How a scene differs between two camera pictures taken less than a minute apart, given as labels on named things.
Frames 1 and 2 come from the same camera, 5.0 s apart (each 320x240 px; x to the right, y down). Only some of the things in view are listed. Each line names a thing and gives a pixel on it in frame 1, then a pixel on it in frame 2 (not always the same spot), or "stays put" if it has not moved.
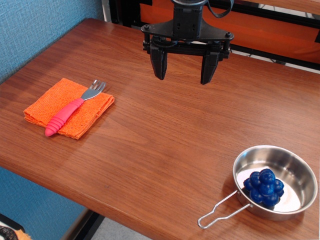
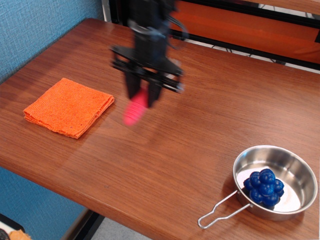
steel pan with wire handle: [295, 172] stays put
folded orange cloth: [60, 97] stays put
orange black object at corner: [10, 229] stays put
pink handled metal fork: [96, 88] → [136, 107]
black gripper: [188, 33] → [150, 59]
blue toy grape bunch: [263, 188] stays put
